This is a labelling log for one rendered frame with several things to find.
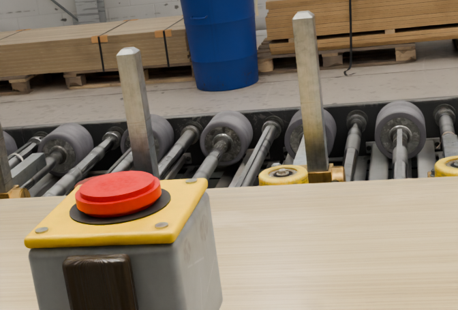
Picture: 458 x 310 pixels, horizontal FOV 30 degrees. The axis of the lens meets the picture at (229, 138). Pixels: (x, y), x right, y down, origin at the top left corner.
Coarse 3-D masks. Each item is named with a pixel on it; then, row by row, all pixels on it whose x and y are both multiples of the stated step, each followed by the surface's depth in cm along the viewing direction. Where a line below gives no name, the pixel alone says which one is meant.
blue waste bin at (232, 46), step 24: (192, 0) 589; (216, 0) 583; (240, 0) 589; (192, 24) 597; (216, 24) 589; (240, 24) 593; (192, 48) 607; (216, 48) 595; (240, 48) 598; (216, 72) 601; (240, 72) 602
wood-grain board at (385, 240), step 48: (240, 192) 134; (288, 192) 131; (336, 192) 129; (384, 192) 126; (432, 192) 124; (0, 240) 127; (240, 240) 116; (288, 240) 114; (336, 240) 112; (384, 240) 110; (432, 240) 108; (0, 288) 110; (240, 288) 102; (288, 288) 100; (336, 288) 99; (384, 288) 97; (432, 288) 96
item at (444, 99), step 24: (456, 96) 196; (120, 120) 214; (168, 120) 210; (192, 120) 209; (288, 120) 204; (336, 120) 202; (432, 120) 198; (456, 120) 197; (24, 144) 220; (96, 144) 216; (192, 144) 211; (336, 144) 204; (360, 144) 203; (96, 168) 218; (192, 168) 210; (216, 168) 211; (264, 168) 208; (360, 168) 194; (408, 168) 190
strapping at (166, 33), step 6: (18, 30) 749; (24, 30) 746; (156, 30) 649; (162, 30) 645; (168, 30) 642; (96, 36) 657; (102, 36) 655; (156, 36) 646; (162, 36) 645; (168, 36) 644; (96, 42) 658; (102, 60) 661; (168, 60) 649; (102, 66) 662; (168, 66) 651
